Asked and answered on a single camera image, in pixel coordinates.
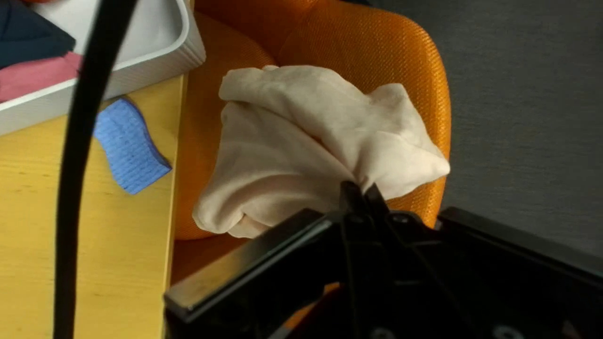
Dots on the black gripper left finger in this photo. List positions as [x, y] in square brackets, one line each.
[282, 282]

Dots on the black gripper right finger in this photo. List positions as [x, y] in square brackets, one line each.
[476, 282]

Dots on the peach shirt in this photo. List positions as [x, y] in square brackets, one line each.
[301, 137]

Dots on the navy blue shirt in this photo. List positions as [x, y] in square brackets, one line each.
[28, 30]

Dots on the orange chair with peach shirt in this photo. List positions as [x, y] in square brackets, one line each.
[377, 37]

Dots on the white plastic basket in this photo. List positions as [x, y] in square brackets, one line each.
[156, 37]

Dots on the blue sponge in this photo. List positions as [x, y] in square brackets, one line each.
[128, 147]

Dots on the pink cloth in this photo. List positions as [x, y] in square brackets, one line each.
[37, 75]

